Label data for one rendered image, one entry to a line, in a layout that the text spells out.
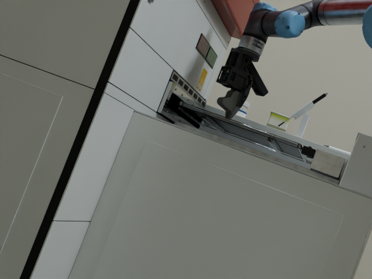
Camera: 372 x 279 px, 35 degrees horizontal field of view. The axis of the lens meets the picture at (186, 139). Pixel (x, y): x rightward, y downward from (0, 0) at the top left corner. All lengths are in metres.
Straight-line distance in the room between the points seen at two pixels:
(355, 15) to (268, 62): 1.95
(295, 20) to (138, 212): 0.69
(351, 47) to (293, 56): 0.33
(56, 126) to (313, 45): 2.42
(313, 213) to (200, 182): 0.27
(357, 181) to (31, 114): 0.77
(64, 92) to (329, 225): 0.67
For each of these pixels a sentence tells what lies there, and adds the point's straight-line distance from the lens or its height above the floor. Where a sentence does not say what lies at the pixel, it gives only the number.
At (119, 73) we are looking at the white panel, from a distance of 1.35.
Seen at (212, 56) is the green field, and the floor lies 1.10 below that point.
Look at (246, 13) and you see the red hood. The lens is 2.03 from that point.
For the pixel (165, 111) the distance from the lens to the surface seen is 1.67.
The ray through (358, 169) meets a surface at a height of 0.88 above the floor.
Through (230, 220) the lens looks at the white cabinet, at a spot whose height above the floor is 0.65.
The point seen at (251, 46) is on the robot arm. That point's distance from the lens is 1.77.
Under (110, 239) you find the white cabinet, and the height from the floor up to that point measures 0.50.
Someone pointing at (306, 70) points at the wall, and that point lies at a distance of 3.52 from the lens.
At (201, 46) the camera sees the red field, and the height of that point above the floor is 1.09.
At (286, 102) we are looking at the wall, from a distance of 3.49.
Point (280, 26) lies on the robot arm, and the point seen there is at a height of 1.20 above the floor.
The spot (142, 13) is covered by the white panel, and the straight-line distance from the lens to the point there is 1.37.
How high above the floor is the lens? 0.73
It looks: 3 degrees up
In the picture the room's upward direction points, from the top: 21 degrees clockwise
